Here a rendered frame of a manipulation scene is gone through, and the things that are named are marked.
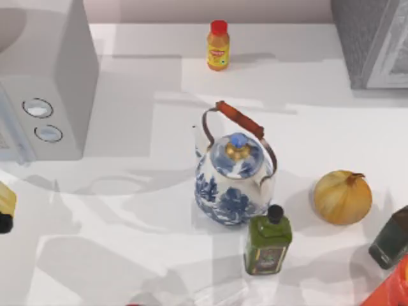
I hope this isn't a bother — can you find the blue and white teapot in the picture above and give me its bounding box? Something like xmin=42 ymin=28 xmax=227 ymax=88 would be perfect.
xmin=191 ymin=100 xmax=278 ymax=227

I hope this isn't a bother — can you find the yellow onion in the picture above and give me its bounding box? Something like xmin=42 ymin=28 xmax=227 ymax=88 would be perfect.
xmin=312 ymin=170 xmax=374 ymax=226

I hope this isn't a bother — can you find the green square bottle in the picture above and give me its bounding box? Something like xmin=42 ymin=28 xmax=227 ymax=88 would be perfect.
xmin=244 ymin=205 xmax=293 ymax=276

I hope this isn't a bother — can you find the small microwave knob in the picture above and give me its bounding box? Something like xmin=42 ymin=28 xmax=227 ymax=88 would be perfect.
xmin=33 ymin=124 xmax=64 ymax=143

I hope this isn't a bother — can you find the yellow bottle with black cap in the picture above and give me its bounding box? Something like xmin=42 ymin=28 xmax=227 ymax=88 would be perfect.
xmin=0 ymin=181 xmax=17 ymax=235

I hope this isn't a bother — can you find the large microwave knob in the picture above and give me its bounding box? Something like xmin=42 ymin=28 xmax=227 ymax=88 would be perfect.
xmin=21 ymin=98 xmax=54 ymax=119

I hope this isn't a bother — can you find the grey cabinet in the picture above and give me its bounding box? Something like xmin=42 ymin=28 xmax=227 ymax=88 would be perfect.
xmin=330 ymin=0 xmax=408 ymax=91

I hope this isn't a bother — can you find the pale microwave oven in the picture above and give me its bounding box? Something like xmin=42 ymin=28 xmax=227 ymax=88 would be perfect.
xmin=0 ymin=0 xmax=100 ymax=164

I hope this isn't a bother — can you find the orange bottle with red cap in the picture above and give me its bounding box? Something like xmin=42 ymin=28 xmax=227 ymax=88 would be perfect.
xmin=206 ymin=20 xmax=231 ymax=72

